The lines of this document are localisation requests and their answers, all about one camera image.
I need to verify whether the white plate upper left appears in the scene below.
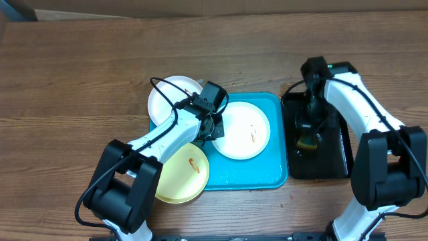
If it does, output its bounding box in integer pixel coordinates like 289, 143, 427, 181
147, 76, 203, 126

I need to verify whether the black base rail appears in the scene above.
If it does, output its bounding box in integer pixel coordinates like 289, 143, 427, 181
89, 230, 387, 241

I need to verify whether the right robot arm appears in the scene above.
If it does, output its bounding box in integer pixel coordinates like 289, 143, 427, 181
281, 56, 427, 240

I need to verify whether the black plastic tray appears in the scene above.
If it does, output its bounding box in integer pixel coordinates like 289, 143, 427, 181
281, 92, 354, 179

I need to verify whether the green yellow sponge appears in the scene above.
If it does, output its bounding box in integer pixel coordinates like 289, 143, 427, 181
296, 132, 318, 150

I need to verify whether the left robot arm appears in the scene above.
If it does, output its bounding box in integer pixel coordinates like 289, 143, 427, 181
75, 98, 224, 240

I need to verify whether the white plate with sauce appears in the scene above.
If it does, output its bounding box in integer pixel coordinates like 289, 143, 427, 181
212, 101, 270, 160

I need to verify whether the yellow plate with sauce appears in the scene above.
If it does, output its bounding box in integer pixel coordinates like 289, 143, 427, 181
155, 143, 210, 204

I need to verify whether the teal plastic tray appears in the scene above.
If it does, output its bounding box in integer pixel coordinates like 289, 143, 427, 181
148, 92, 289, 191

